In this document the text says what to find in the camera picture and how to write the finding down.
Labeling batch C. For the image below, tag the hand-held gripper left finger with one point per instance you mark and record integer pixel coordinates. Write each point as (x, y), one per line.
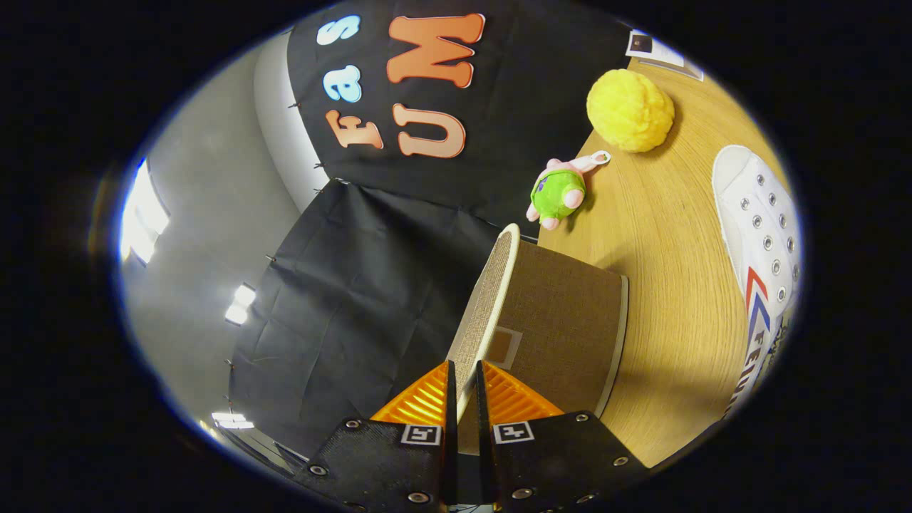
(452, 456)

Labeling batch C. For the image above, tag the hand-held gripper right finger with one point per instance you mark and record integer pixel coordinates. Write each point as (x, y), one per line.
(483, 456)

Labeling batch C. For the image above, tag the beige fabric storage box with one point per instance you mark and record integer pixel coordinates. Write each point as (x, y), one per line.
(563, 320)

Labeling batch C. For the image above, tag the white striped canvas shoe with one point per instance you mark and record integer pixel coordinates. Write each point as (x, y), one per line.
(755, 206)

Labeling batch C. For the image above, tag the black backdrop cloth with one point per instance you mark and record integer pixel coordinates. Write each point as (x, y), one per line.
(342, 299)

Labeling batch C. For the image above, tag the narrow ceiling light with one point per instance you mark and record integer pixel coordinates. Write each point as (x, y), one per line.
(231, 420)

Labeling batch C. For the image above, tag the small ceiling light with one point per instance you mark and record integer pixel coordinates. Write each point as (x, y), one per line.
(241, 303)

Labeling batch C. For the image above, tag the green pink plush toy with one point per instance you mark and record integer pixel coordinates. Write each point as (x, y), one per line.
(556, 194)

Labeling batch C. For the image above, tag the yellow plush ball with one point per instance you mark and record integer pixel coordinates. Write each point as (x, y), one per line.
(630, 110)

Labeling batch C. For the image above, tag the large ceiling light panel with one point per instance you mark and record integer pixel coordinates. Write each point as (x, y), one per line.
(142, 221)

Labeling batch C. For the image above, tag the white book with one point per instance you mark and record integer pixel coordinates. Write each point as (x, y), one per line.
(659, 51)

